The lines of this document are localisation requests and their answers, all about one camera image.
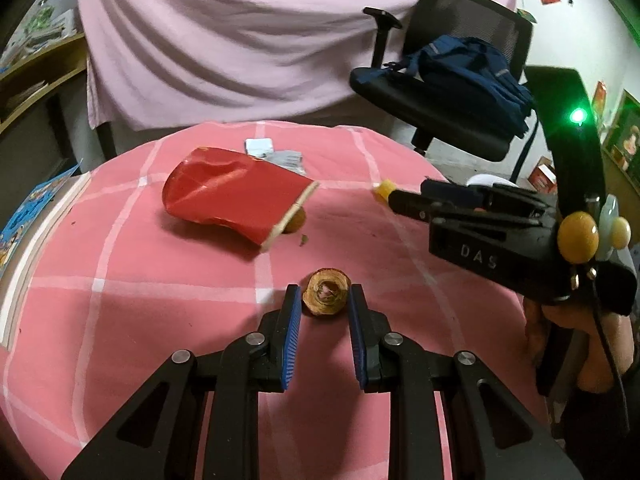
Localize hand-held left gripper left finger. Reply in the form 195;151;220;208
61;284;304;480

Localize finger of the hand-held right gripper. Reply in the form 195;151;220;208
387;187;558;229
420;178;546;206

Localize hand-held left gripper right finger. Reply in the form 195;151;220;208
348;284;585;480

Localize yellow fruit piece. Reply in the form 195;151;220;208
372;180;396;206

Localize orange plastic bucket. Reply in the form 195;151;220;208
465;172;521;191

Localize brown round pastry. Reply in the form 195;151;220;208
302;268;352;318

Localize brown fruit piece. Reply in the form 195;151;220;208
285;207;307;235

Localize red snack bag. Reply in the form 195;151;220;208
161;146;321;253

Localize person's right hand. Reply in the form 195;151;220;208
522;300;637;393

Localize red cardboard box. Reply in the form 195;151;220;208
527;156;557;194

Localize blue backpack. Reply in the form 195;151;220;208
382;36;533;138

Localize black office chair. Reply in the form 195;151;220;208
349;0;541;183

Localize wooden framed picture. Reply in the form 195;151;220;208
602;89;640;186

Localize pink hanging sheet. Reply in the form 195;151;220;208
75;0;521;131

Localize blue cover book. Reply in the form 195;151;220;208
0;157;91;351

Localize wooden shelf unit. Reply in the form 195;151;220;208
0;32;89;171

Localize papers in shelf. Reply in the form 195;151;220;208
2;80;51;111

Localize stack of books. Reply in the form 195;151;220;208
0;0;77;61

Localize black wrist strap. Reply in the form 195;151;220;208
592;305;632;433

